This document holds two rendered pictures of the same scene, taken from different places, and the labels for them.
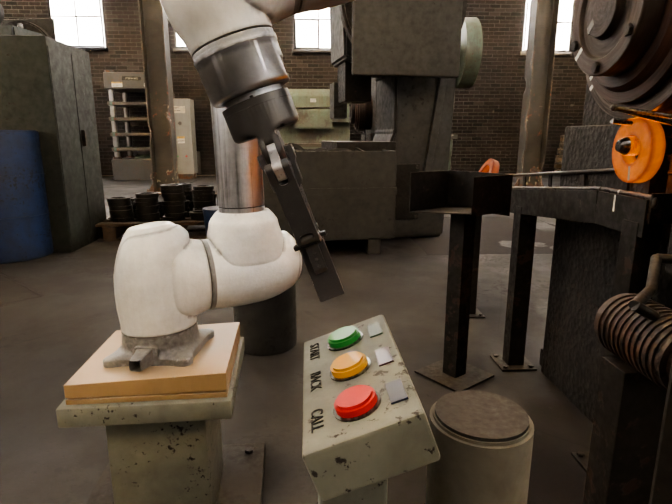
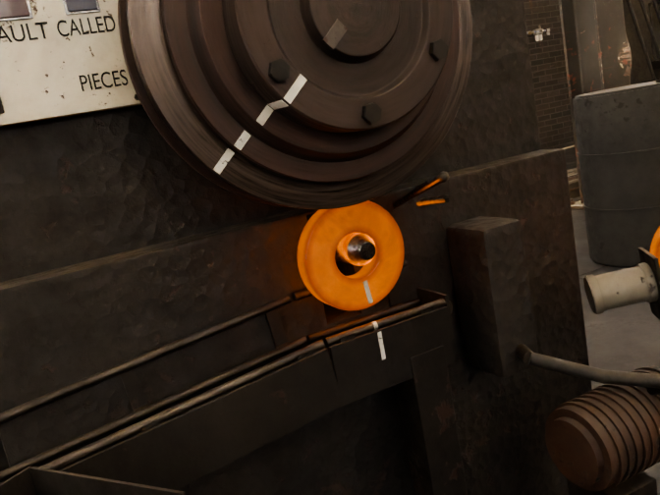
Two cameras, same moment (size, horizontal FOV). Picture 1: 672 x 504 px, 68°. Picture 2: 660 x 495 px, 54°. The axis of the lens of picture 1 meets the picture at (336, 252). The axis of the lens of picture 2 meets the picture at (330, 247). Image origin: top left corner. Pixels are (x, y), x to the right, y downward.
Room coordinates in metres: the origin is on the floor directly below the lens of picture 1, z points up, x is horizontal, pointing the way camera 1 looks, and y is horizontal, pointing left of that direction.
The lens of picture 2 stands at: (1.55, 0.10, 0.99)
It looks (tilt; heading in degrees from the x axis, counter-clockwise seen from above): 11 degrees down; 249
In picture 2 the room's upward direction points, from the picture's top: 11 degrees counter-clockwise
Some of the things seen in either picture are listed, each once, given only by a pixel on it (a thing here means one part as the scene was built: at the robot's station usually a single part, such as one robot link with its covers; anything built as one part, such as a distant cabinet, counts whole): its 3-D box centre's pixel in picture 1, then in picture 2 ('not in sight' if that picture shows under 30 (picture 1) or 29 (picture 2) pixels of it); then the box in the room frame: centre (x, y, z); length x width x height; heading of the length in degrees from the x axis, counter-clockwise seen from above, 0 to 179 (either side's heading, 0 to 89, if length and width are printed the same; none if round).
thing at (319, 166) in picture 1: (319, 194); not in sight; (3.92, 0.13, 0.39); 1.03 x 0.83 x 0.79; 97
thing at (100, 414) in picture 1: (164, 375); not in sight; (1.01, 0.37, 0.33); 0.32 x 0.32 x 0.04; 6
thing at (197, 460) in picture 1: (170, 446); not in sight; (1.01, 0.37, 0.16); 0.40 x 0.40 x 0.31; 6
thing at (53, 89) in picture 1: (52, 148); not in sight; (3.95, 2.18, 0.75); 0.70 x 0.48 x 1.50; 3
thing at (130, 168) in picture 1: (155, 126); not in sight; (10.44, 3.64, 1.03); 1.54 x 0.94 x 2.05; 93
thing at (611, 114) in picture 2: not in sight; (640, 170); (-1.20, -2.41, 0.45); 0.59 x 0.59 x 0.89
